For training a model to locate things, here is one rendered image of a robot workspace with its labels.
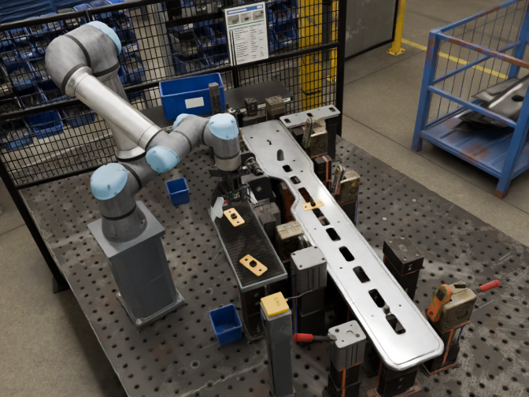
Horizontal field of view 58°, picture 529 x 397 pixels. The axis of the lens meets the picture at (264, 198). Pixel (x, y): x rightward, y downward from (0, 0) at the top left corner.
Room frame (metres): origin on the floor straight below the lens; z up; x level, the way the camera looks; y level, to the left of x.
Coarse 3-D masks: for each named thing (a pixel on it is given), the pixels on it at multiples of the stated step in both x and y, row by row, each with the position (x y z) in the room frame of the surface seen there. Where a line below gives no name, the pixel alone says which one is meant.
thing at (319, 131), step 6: (312, 132) 1.84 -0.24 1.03; (318, 132) 1.80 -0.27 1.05; (324, 132) 1.81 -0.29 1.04; (312, 138) 1.79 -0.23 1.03; (318, 138) 1.79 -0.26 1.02; (324, 138) 1.80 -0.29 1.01; (312, 144) 1.79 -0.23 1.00; (318, 144) 1.80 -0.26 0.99; (324, 144) 1.81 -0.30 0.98; (306, 150) 1.82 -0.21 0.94; (312, 150) 1.79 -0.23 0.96; (318, 150) 1.79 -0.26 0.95; (324, 150) 1.81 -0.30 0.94; (312, 156) 1.79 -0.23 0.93; (318, 156) 1.79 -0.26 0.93
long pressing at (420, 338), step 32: (256, 128) 1.96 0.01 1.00; (256, 160) 1.70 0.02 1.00; (288, 160) 1.68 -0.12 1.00; (320, 192) 1.44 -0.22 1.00; (320, 224) 1.26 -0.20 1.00; (352, 224) 1.25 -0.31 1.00; (352, 288) 0.96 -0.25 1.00; (384, 288) 0.95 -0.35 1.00; (384, 320) 0.83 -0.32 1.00; (416, 320) 0.82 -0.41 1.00; (384, 352) 0.72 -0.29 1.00; (416, 352) 0.72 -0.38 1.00
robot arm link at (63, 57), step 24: (48, 48) 1.28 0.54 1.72; (72, 48) 1.27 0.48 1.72; (48, 72) 1.24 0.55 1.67; (72, 72) 1.20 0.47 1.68; (96, 96) 1.17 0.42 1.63; (120, 120) 1.12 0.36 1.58; (144, 120) 1.13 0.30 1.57; (144, 144) 1.08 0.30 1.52; (168, 144) 1.07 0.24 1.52; (168, 168) 1.03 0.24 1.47
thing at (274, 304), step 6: (276, 294) 0.83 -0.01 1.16; (264, 300) 0.82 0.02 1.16; (270, 300) 0.81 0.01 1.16; (276, 300) 0.81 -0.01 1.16; (282, 300) 0.81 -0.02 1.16; (264, 306) 0.79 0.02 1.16; (270, 306) 0.79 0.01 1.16; (276, 306) 0.79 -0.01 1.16; (282, 306) 0.79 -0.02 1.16; (270, 312) 0.77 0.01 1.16; (276, 312) 0.77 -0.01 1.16; (282, 312) 0.78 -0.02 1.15
